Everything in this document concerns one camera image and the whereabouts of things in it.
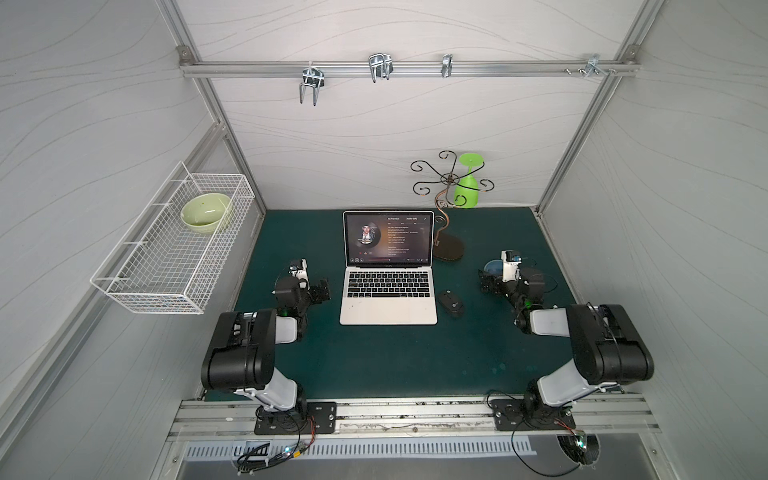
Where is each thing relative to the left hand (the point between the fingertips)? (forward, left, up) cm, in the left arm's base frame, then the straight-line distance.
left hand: (314, 278), depth 94 cm
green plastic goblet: (+15, -46, +26) cm, 55 cm away
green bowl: (+1, +22, +29) cm, 36 cm away
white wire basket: (-10, +26, +26) cm, 38 cm away
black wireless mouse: (-6, -44, -3) cm, 44 cm away
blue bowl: (+6, -59, 0) cm, 59 cm away
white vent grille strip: (-44, +7, -8) cm, 46 cm away
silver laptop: (+10, -24, -1) cm, 26 cm away
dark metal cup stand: (+17, -46, -5) cm, 49 cm away
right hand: (+4, -59, +2) cm, 59 cm away
